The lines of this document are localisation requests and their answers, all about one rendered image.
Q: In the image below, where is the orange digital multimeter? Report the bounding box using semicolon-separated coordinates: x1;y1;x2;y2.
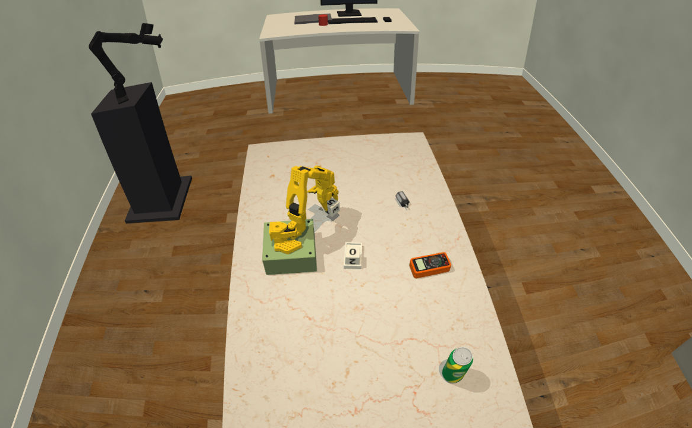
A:
410;252;451;278

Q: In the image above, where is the green drink can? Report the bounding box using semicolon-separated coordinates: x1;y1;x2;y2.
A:
442;347;473;383

